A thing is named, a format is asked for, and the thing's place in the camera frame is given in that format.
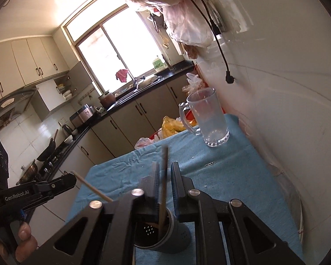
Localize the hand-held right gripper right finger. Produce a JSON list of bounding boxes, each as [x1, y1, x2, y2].
[[169, 162, 307, 265]]

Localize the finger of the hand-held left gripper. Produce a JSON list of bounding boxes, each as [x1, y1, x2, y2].
[[33, 173, 77, 199]]

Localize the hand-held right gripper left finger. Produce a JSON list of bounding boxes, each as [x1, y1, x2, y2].
[[23, 161, 160, 265]]

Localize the wooden chopstick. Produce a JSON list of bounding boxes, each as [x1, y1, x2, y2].
[[71, 170, 114, 203], [158, 146, 169, 238]]

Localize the grey utensil holder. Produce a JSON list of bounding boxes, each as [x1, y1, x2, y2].
[[133, 207, 192, 254]]

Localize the person's left hand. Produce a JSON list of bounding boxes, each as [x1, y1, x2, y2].
[[16, 222, 38, 263]]

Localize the gas stove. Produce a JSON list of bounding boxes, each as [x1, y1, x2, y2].
[[17, 144, 70, 186]]

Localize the black wok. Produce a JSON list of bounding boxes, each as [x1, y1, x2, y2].
[[36, 129, 59, 162]]

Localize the pink white plastic bag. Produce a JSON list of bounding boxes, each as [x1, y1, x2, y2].
[[135, 137, 155, 150]]

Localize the electric kettle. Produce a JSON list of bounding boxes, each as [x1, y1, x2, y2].
[[62, 124, 75, 138]]

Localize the blue towel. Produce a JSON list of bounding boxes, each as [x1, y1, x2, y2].
[[66, 113, 304, 265]]

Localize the yellow plastic bag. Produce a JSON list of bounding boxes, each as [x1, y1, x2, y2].
[[162, 116, 195, 139]]

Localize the cream lower cabinets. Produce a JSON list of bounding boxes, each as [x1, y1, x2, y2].
[[25, 76, 195, 227]]

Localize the cream cabinets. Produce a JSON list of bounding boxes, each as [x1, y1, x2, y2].
[[25, 76, 195, 227], [0, 34, 70, 98]]

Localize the silver rice cooker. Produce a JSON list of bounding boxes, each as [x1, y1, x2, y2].
[[70, 104, 96, 129]]

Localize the red mesh basin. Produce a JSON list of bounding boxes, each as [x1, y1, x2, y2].
[[179, 108, 198, 127]]

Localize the clear glass mug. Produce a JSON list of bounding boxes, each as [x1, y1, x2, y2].
[[179, 87, 230, 148]]

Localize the steel kitchen sink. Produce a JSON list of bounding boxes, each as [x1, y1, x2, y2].
[[113, 74, 162, 103]]

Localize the open shelf with dishes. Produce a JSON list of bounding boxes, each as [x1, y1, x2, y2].
[[54, 76, 74, 101]]

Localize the range hood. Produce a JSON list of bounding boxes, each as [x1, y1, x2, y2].
[[0, 88, 39, 122]]

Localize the brown cooking pot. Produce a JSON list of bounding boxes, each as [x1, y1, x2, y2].
[[98, 91, 116, 109]]

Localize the metal wok lid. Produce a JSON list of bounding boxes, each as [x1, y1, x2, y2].
[[136, 75, 158, 89]]

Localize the red cloth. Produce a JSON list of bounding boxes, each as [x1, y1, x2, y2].
[[115, 69, 130, 83]]

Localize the black kitchen countertop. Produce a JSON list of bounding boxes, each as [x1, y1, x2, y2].
[[17, 62, 195, 188]]

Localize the green bottle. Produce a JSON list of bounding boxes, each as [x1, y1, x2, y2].
[[152, 56, 166, 71]]

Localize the cream upper cabinets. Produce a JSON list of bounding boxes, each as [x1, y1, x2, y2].
[[0, 34, 70, 98]]

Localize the kitchen window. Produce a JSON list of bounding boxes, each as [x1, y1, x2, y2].
[[61, 0, 169, 94]]

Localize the translucent hanging plastic bag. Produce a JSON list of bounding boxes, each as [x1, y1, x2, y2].
[[163, 0, 213, 47]]

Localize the black power cable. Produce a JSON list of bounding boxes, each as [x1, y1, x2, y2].
[[188, 0, 235, 84]]

